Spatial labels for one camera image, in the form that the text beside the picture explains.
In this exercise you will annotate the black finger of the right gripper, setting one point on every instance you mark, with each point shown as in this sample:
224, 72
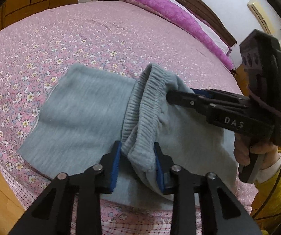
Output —
185, 99
220, 95

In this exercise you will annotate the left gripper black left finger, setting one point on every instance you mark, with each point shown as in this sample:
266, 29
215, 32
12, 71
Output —
51, 212

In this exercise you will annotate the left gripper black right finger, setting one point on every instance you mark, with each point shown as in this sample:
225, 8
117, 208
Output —
220, 211

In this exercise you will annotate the grey sweatpants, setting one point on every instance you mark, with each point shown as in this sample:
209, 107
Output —
89, 109

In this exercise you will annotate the right hand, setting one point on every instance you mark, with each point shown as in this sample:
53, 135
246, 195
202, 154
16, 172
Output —
242, 149

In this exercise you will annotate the purple fluffy pillow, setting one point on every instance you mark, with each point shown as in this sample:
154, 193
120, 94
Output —
179, 17

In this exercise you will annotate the yellow right sleeve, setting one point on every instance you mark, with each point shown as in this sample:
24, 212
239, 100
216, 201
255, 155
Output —
270, 216

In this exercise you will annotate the white air conditioner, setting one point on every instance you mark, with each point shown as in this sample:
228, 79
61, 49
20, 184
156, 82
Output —
264, 15

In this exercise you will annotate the pink floral bedspread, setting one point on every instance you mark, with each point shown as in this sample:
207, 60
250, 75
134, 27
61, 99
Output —
117, 37

